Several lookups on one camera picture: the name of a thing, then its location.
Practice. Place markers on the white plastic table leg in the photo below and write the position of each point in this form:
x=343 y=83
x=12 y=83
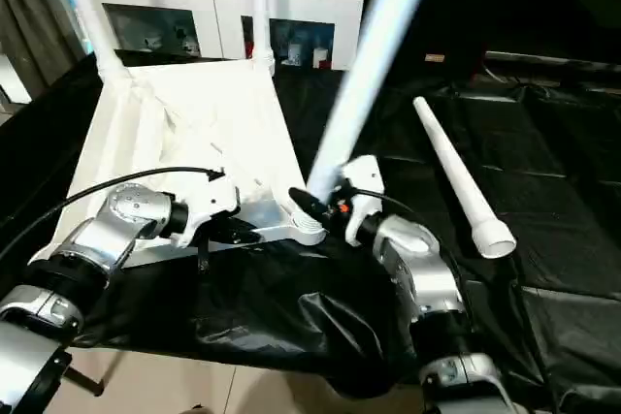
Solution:
x=92 y=11
x=262 y=11
x=461 y=171
x=369 y=70

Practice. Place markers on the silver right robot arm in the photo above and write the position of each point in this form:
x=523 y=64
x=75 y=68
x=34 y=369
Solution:
x=422 y=268

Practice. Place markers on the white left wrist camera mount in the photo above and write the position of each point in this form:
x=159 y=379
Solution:
x=213 y=196

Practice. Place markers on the grey curtain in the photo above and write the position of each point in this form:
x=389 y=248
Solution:
x=34 y=21

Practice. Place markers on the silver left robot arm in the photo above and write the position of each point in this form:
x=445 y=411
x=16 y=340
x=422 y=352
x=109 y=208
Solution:
x=121 y=220

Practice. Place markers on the white plastic table top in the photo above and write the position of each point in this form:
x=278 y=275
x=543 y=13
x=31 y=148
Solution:
x=194 y=108

